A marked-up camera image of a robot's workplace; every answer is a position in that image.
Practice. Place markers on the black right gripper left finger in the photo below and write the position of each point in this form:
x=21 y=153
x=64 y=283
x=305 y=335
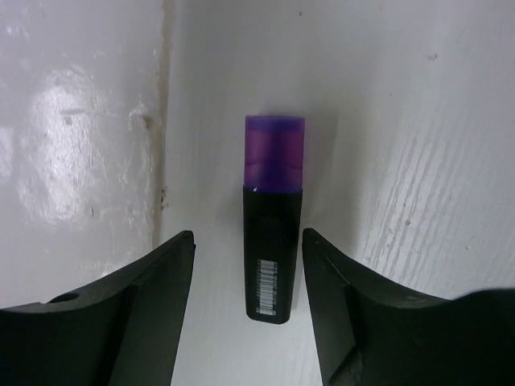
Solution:
x=122 y=329

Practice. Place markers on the purple capped black highlighter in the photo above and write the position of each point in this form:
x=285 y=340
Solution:
x=272 y=205

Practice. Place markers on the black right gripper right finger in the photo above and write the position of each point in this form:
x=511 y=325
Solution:
x=370 y=330

